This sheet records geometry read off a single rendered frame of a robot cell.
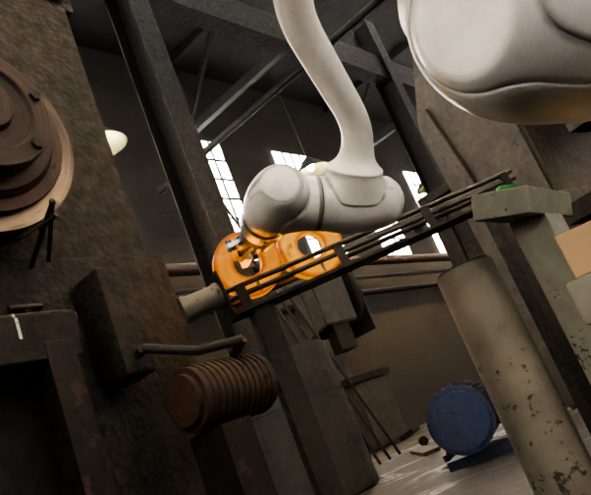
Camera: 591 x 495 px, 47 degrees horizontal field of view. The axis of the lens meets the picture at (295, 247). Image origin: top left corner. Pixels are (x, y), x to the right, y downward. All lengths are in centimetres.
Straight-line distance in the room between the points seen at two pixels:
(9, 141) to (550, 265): 105
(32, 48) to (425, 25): 154
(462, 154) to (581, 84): 320
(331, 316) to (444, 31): 869
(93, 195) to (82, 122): 23
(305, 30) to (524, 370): 72
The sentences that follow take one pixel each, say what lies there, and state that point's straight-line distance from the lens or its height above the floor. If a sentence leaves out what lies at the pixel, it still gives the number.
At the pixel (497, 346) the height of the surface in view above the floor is 35.
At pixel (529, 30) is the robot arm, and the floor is 50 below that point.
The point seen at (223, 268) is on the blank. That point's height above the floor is 72.
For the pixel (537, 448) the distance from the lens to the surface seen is 133.
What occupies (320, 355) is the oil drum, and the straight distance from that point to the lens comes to 398.
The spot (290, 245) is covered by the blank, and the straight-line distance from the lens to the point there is 153.
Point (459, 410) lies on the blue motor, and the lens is 297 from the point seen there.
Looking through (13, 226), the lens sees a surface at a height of 89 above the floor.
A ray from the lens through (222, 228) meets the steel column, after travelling 583.
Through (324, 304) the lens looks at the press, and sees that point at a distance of 916.
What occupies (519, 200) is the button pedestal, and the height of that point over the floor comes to 56.
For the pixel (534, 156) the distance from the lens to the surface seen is 351.
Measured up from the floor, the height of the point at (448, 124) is 161.
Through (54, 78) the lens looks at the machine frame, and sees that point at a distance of 195.
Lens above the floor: 30
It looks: 16 degrees up
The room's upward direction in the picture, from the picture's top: 22 degrees counter-clockwise
